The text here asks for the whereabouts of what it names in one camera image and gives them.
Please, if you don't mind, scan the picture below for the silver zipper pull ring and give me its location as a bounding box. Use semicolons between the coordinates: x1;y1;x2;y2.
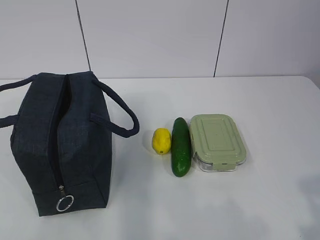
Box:
55;185;75;213

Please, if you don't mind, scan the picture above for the green cucumber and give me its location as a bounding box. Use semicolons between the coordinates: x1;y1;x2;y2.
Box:
171;117;192;178

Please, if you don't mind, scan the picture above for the dark navy lunch bag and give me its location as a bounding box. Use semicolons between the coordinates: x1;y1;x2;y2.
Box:
0;71;140;217

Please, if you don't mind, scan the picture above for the green lidded glass container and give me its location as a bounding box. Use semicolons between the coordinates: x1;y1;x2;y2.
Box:
189;114;247;172

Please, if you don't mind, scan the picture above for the yellow lemon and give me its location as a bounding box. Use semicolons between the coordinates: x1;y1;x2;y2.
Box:
152;128;172;155

